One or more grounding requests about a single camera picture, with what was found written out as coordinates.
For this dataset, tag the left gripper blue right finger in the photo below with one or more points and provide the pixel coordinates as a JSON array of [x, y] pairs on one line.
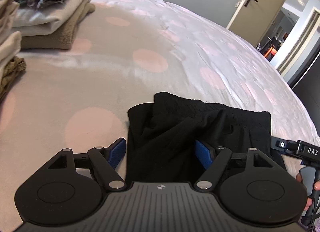
[[214, 160]]

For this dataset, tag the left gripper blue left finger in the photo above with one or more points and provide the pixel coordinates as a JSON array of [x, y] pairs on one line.
[[104, 161]]

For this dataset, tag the black shorts garment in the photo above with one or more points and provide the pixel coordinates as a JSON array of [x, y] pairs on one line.
[[162, 137]]

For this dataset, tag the beige folded clothes stack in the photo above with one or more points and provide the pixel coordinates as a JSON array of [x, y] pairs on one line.
[[10, 42]]

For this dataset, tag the black wardrobe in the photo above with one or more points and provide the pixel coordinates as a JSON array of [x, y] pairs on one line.
[[307, 90]]

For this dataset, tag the orange stool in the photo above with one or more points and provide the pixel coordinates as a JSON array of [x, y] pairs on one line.
[[269, 53]]

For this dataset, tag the tan folded garment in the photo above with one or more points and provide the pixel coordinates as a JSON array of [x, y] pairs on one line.
[[64, 36]]

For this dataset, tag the olive patterned garment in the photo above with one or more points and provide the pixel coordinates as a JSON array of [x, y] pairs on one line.
[[12, 70]]

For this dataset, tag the beige bedroom door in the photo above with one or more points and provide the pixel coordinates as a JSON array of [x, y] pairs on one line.
[[252, 22]]

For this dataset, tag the cream folded garment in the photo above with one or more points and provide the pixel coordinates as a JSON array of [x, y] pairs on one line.
[[45, 21]]

